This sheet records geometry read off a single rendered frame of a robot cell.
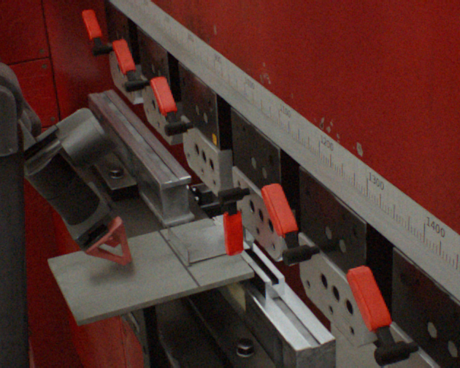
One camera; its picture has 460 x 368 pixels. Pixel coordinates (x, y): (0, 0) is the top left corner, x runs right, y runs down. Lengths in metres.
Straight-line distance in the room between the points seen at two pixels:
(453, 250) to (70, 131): 0.63
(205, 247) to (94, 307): 0.20
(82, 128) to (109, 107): 0.78
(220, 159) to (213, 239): 0.18
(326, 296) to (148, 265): 0.41
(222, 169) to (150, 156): 0.50
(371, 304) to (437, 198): 0.14
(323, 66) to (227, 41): 0.26
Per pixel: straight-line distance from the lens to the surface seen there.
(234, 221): 1.24
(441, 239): 0.84
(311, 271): 1.11
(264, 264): 1.40
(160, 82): 1.43
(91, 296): 1.37
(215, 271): 1.39
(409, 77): 0.83
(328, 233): 1.05
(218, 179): 1.34
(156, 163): 1.79
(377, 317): 0.92
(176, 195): 1.75
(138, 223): 1.79
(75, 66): 2.19
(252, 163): 1.21
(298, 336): 1.30
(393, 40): 0.84
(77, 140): 1.29
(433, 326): 0.90
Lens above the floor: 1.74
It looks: 27 degrees down
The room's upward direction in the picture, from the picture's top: 4 degrees counter-clockwise
